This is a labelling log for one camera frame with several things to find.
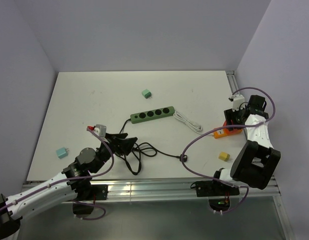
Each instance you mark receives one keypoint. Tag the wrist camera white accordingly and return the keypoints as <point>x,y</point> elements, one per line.
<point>98,130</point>
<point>237,102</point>

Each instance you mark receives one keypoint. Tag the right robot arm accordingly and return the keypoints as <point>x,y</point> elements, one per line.
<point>257,161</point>

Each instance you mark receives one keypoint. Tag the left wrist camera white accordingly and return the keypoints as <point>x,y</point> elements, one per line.
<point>98,130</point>

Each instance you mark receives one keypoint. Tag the aluminium front rail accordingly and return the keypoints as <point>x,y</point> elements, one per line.
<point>150,190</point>

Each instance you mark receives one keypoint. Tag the teal wall charger plug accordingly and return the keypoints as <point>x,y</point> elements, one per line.
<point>62,152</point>

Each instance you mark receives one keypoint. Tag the green power strip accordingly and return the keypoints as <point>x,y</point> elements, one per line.
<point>151,115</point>

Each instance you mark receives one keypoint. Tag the orange power strip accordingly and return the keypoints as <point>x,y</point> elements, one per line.
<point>221,133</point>

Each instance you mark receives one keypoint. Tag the yellow plug adapter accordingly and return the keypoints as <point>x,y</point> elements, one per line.
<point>224,156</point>

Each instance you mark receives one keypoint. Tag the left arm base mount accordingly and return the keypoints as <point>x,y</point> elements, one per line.
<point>84,206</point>

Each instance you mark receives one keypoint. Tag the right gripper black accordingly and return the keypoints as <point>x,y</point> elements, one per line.
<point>229,115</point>

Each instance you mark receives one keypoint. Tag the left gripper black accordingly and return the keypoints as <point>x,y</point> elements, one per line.
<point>121,145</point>

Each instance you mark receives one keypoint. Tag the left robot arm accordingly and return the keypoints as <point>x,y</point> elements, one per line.
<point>73,183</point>

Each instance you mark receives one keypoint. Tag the green wall charger plug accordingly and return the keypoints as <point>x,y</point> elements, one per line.
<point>146,93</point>

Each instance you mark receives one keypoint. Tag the aluminium side rail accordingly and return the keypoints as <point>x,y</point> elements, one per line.
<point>234,88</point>

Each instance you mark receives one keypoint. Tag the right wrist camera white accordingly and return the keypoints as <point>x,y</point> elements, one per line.
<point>237,102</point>

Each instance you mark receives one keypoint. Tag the red cube socket adapter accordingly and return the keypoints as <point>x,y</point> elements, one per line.
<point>231,130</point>

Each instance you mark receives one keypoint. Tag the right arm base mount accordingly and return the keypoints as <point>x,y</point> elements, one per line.
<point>212,188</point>

